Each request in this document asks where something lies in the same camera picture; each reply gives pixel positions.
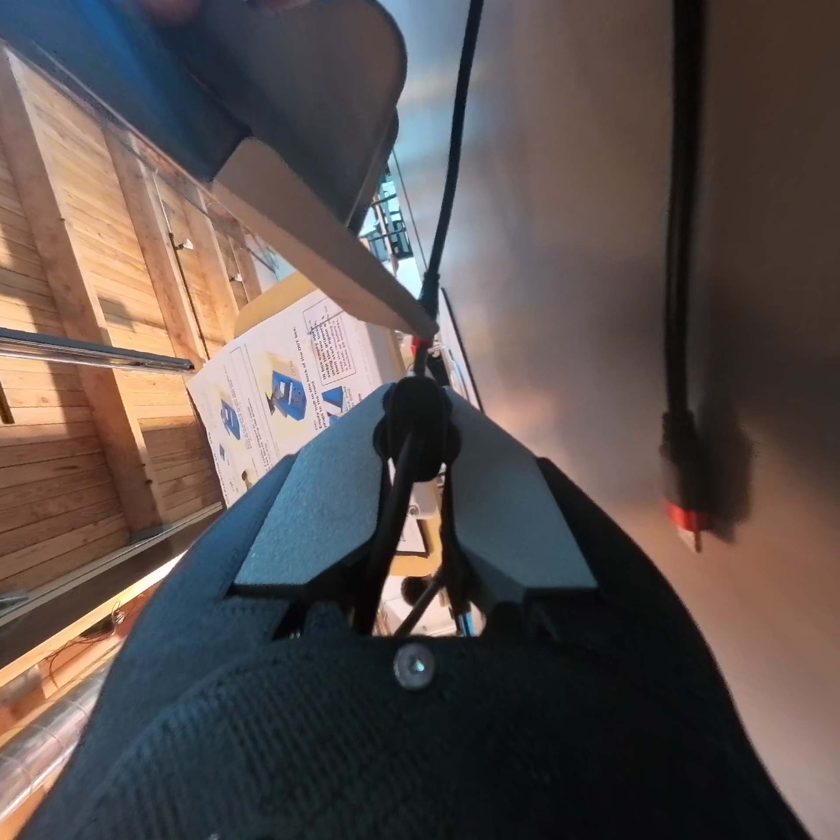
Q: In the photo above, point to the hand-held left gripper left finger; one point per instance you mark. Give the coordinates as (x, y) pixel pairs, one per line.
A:
(308, 512)

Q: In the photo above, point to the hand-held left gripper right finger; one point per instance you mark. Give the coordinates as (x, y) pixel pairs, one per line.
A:
(518, 512)

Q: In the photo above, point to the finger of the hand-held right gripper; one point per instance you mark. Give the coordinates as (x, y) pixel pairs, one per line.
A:
(328, 249)

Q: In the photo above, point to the dark grey usb hub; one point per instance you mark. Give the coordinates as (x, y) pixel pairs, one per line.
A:
(413, 407)

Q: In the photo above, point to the person's right hand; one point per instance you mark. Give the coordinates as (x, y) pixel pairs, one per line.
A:
(170, 8)

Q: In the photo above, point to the printed instruction sheet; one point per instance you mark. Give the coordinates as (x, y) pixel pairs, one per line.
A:
(262, 394)

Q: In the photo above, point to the silver metal pipe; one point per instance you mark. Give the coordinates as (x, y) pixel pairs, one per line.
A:
(79, 351)

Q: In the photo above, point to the silver ventilation duct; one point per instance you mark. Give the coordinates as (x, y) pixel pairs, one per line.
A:
(39, 741)

